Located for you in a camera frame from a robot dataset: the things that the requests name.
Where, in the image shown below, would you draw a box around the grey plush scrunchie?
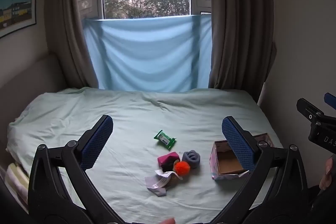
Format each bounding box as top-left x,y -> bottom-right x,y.
182,150 -> 200,169

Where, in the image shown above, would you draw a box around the framed wall poster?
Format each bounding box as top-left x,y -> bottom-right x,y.
0,0 -> 38,39

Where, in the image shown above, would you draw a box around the light blue hanging cloth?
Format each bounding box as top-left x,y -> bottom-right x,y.
83,14 -> 213,93

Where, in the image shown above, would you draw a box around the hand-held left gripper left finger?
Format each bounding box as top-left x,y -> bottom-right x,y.
28,114 -> 124,224

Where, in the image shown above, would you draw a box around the black cloth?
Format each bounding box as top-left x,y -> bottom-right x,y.
160,158 -> 180,172

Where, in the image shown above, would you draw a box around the green wipes packet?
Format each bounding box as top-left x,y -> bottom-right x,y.
154,130 -> 177,149

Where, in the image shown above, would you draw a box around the beige upholstered headboard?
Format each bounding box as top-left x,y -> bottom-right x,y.
0,52 -> 66,161

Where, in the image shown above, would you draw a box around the brown curtain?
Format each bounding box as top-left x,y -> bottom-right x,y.
45,0 -> 100,89
207,0 -> 277,104

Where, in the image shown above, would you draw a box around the stack of folded bedding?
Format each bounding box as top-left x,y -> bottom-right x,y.
5,161 -> 30,212

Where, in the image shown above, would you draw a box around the person's right hand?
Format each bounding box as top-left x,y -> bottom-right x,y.
319,156 -> 335,191

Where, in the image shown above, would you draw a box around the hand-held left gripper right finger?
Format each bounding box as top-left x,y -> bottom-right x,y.
210,116 -> 310,224

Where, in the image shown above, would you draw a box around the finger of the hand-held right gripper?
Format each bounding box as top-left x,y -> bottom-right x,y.
296,97 -> 326,124
324,92 -> 336,111

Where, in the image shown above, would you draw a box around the pink pouch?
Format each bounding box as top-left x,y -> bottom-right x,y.
157,152 -> 180,165

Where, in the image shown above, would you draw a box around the orange pompom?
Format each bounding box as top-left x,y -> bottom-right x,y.
173,161 -> 191,176

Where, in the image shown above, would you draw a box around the brown fuzzy sock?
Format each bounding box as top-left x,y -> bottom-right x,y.
168,176 -> 182,187

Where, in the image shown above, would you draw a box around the cardboard box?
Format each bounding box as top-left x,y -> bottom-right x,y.
209,133 -> 275,182

